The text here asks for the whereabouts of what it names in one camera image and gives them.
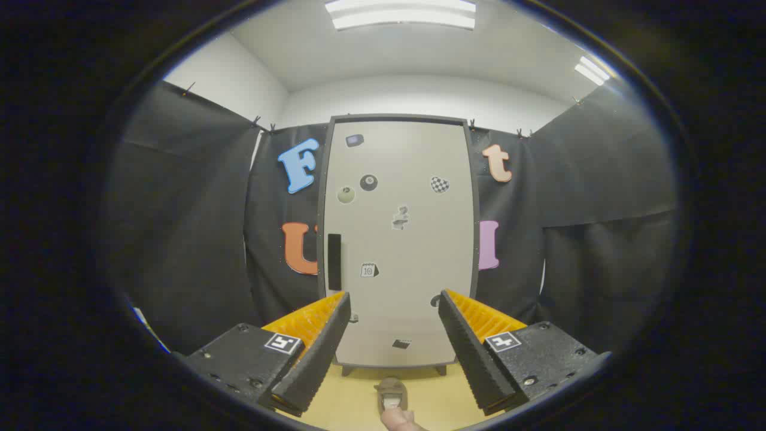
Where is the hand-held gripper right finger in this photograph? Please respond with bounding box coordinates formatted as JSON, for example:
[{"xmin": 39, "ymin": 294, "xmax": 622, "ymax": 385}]
[{"xmin": 438, "ymin": 290, "xmax": 612, "ymax": 417}]

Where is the grey shoe cabinet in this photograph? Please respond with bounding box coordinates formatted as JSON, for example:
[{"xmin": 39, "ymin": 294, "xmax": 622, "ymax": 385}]
[{"xmin": 317, "ymin": 114, "xmax": 482, "ymax": 377}]

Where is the black door handle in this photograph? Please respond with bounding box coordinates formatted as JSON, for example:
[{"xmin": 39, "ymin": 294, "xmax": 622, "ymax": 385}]
[{"xmin": 327, "ymin": 233, "xmax": 342, "ymax": 292}]

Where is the brown fuzzy shoe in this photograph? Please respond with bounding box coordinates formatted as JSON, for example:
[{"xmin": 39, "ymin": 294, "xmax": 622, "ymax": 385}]
[{"xmin": 374, "ymin": 377, "xmax": 409, "ymax": 412}]

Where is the long ceiling light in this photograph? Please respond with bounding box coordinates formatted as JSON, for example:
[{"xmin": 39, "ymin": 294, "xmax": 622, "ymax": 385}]
[{"xmin": 325, "ymin": 0, "xmax": 477, "ymax": 31}]

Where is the black backdrop cloth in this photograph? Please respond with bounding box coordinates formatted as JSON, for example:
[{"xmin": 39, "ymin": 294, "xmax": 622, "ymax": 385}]
[{"xmin": 114, "ymin": 78, "xmax": 680, "ymax": 360}]

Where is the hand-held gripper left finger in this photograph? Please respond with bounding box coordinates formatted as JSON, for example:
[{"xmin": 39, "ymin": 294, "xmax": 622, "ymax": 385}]
[{"xmin": 183, "ymin": 292, "xmax": 351, "ymax": 416}]

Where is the small ceiling light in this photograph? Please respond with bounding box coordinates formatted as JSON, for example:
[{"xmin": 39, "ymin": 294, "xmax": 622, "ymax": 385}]
[{"xmin": 574, "ymin": 56, "xmax": 611, "ymax": 86}]

